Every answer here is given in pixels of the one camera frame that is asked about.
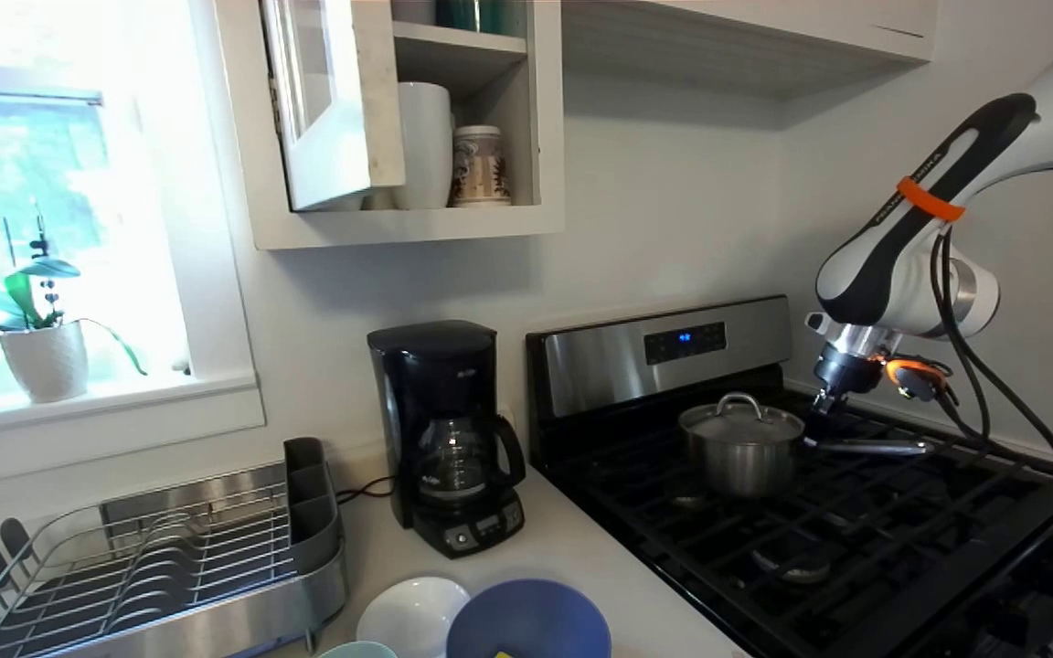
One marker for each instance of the white jar in cabinet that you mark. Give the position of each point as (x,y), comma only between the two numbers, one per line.
(424,145)

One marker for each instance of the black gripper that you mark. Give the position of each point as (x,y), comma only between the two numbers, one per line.
(854,358)

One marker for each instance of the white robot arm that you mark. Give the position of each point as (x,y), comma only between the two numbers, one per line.
(880,281)

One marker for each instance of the metal dish drying rack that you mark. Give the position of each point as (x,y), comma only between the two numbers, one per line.
(218,566)

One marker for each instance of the blue bowl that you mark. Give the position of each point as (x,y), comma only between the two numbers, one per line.
(527,618)

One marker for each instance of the white wall cabinet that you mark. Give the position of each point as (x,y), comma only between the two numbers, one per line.
(391,122)

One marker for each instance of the white potted orchid plant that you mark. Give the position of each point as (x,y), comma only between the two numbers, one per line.
(37,336)

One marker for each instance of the teal cup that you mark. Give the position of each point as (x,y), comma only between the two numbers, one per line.
(361,649)

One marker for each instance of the brown glass jar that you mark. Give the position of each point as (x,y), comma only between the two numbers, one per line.
(478,166)

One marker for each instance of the black gas stove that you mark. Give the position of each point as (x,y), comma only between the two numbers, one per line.
(887,542)

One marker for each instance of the silver pot with lid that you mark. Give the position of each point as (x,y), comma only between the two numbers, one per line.
(744,447)

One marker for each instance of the black coffee maker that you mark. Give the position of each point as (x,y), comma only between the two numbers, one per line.
(456,458)

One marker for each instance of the white plate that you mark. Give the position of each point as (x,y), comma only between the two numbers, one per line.
(416,614)

